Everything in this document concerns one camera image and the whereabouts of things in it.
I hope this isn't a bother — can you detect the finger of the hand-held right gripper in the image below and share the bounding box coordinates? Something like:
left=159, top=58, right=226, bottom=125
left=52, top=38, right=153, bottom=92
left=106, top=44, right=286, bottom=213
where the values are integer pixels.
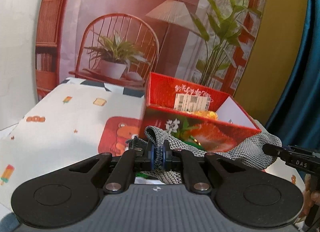
left=262, top=143, right=292, bottom=159

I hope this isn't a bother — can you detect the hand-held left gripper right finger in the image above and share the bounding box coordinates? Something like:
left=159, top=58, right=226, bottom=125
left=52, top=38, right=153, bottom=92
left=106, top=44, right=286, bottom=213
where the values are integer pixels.
left=163, top=140, right=247, bottom=194

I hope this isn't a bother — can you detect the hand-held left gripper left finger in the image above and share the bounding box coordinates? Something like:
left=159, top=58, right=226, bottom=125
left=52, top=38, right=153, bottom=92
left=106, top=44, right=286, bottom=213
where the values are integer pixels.
left=69, top=141, right=155, bottom=194

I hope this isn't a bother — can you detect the grey knit glove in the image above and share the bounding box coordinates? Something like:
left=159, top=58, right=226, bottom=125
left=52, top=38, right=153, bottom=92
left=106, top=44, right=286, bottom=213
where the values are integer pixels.
left=125, top=126, right=283, bottom=185

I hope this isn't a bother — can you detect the red cardboard box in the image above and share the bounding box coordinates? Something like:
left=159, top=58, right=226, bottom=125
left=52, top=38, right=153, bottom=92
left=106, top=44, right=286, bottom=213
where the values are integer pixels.
left=142, top=72, right=262, bottom=153

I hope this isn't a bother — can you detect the person's right hand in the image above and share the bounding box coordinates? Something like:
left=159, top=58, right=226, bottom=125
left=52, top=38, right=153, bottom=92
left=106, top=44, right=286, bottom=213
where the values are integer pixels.
left=310, top=190, right=320, bottom=207

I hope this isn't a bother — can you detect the red bear print mat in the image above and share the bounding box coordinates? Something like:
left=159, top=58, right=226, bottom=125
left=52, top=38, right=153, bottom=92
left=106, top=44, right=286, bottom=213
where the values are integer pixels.
left=98, top=116, right=143, bottom=158

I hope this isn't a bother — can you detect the geometric patterned tablecloth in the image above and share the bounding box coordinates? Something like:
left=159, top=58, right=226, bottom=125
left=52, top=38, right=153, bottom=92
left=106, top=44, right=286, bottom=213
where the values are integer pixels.
left=60, top=77, right=146, bottom=97

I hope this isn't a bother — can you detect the teal curtain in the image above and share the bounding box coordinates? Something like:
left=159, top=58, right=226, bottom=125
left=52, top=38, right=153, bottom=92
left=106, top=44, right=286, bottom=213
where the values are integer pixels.
left=265, top=0, right=320, bottom=152

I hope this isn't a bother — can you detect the food print table mat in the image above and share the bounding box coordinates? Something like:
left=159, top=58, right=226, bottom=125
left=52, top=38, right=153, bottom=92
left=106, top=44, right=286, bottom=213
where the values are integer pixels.
left=0, top=84, right=145, bottom=209

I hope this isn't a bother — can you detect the wooden panel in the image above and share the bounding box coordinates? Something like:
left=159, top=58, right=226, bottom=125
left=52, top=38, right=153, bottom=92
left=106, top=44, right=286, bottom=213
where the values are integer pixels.
left=234, top=0, right=310, bottom=122

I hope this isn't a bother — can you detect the printed room scene backdrop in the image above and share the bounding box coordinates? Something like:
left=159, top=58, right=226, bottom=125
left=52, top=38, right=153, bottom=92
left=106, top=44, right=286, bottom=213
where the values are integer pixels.
left=35, top=0, right=269, bottom=102

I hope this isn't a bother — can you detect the white board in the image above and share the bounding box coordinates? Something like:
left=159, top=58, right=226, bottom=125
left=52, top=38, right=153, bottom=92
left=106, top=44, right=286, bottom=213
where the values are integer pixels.
left=0, top=0, right=45, bottom=131

